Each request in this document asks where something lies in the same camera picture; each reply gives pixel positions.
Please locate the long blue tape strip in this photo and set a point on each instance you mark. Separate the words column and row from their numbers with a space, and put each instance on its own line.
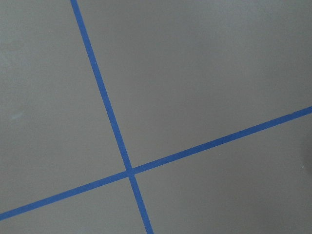
column 112, row 119

